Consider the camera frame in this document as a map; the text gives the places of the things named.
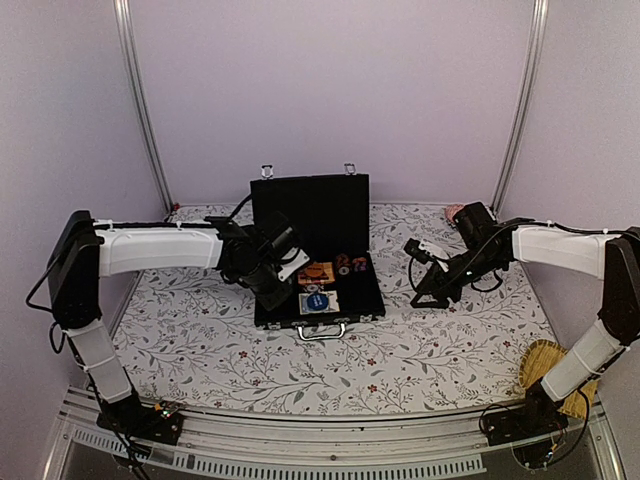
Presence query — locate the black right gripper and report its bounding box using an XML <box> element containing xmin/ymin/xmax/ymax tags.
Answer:
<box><xmin>411</xmin><ymin>246</ymin><xmax>504</xmax><ymax>309</ymax></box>

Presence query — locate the orange round blind button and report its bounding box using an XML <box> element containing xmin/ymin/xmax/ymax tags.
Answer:
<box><xmin>304</xmin><ymin>262</ymin><xmax>325</xmax><ymax>278</ymax></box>

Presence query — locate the blue round blind button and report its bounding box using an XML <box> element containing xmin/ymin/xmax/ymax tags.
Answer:
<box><xmin>304</xmin><ymin>293</ymin><xmax>329</xmax><ymax>311</ymax></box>

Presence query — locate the black poker set case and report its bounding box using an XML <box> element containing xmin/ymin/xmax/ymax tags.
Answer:
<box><xmin>251</xmin><ymin>164</ymin><xmax>386</xmax><ymax>342</ymax></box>

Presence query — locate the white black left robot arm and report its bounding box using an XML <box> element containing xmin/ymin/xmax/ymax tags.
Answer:
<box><xmin>25</xmin><ymin>210</ymin><xmax>310</xmax><ymax>434</ymax></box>

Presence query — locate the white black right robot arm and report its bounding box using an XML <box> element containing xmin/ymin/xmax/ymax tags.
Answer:
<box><xmin>404</xmin><ymin>202</ymin><xmax>639</xmax><ymax>436</ymax></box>

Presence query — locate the blue-backed playing card deck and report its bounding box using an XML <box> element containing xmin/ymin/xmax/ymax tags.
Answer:
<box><xmin>299</xmin><ymin>291</ymin><xmax>340</xmax><ymax>315</ymax></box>

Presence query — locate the red black chip stack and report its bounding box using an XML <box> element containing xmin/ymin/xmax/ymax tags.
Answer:
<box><xmin>334</xmin><ymin>254</ymin><xmax>352</xmax><ymax>276</ymax></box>

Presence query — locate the purple chip stack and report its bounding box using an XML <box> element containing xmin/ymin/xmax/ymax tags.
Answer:
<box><xmin>351</xmin><ymin>256</ymin><xmax>369</xmax><ymax>272</ymax></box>

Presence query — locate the floral patterned table mat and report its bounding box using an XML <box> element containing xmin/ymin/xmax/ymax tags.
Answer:
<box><xmin>114</xmin><ymin>204</ymin><xmax>553</xmax><ymax>416</ymax></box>

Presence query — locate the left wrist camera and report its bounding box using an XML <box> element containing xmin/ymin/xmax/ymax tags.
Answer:
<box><xmin>278</xmin><ymin>248</ymin><xmax>311</xmax><ymax>282</ymax></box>

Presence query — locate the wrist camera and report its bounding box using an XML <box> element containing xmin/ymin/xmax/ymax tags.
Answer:
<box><xmin>404</xmin><ymin>238</ymin><xmax>449</xmax><ymax>264</ymax></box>
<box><xmin>278</xmin><ymin>248</ymin><xmax>311</xmax><ymax>282</ymax></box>

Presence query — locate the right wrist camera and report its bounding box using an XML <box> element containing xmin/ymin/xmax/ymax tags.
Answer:
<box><xmin>404</xmin><ymin>238</ymin><xmax>449</xmax><ymax>264</ymax></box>

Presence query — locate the front aluminium rail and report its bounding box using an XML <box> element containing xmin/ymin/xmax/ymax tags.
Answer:
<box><xmin>42</xmin><ymin>388</ymin><xmax>628</xmax><ymax>479</ymax></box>

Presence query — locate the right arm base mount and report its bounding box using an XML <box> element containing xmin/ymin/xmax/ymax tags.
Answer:
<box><xmin>478</xmin><ymin>404</ymin><xmax>569</xmax><ymax>470</ymax></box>

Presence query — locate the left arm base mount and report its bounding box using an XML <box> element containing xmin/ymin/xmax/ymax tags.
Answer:
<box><xmin>97</xmin><ymin>396</ymin><xmax>184</xmax><ymax>446</ymax></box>

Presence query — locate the right aluminium frame post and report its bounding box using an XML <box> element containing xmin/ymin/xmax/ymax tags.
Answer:
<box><xmin>491</xmin><ymin>0</ymin><xmax>549</xmax><ymax>214</ymax></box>

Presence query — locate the aluminium frame post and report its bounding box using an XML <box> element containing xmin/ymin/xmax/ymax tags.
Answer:
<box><xmin>491</xmin><ymin>0</ymin><xmax>549</xmax><ymax>214</ymax></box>
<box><xmin>113</xmin><ymin>0</ymin><xmax>174</xmax><ymax>213</ymax></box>

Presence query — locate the left aluminium frame post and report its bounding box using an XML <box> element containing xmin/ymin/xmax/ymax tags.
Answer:
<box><xmin>113</xmin><ymin>0</ymin><xmax>174</xmax><ymax>213</ymax></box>

